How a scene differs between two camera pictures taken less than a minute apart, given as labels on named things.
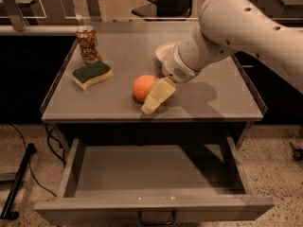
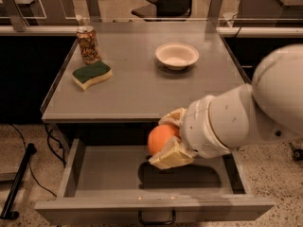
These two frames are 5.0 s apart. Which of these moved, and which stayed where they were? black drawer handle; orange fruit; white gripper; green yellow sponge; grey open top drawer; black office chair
Moved: orange fruit; white gripper
Stayed: green yellow sponge; black drawer handle; grey open top drawer; black office chair
